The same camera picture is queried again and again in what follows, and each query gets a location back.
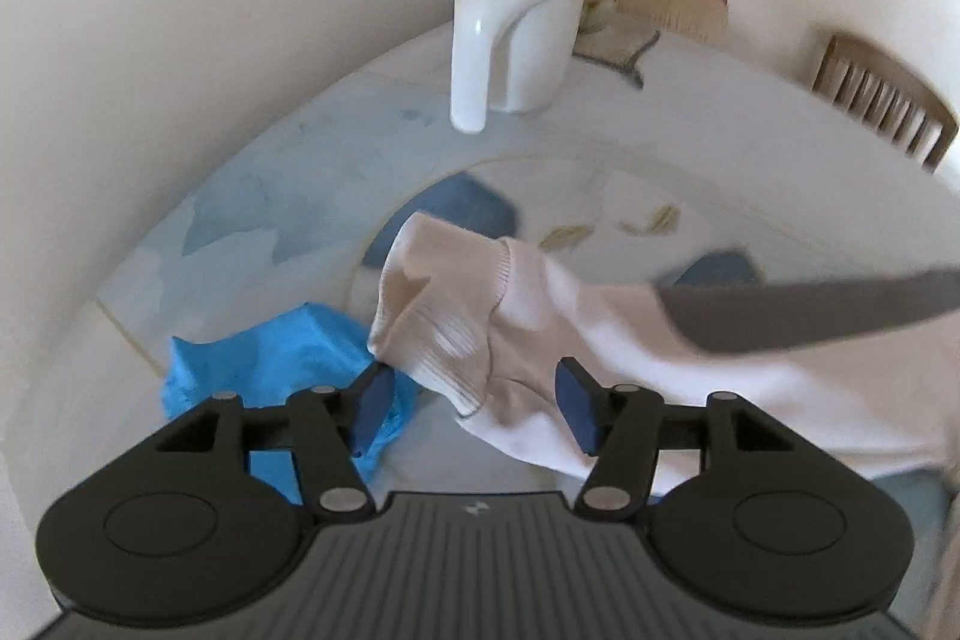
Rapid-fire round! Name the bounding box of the blue cloth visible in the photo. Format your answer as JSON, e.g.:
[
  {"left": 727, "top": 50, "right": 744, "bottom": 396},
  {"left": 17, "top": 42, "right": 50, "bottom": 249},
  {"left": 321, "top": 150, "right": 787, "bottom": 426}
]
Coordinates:
[{"left": 161, "top": 304, "right": 418, "bottom": 503}]

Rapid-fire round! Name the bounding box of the pink white grey sweatshirt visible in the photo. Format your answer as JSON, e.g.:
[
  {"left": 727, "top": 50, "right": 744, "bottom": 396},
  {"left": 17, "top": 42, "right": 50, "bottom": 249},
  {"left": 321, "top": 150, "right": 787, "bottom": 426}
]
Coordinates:
[{"left": 370, "top": 214, "right": 958, "bottom": 479}]

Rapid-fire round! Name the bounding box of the wooden chair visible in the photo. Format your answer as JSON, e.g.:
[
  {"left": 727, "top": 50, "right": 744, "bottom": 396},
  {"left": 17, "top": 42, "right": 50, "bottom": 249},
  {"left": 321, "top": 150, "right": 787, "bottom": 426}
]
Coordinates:
[{"left": 812, "top": 32, "right": 958, "bottom": 174}]

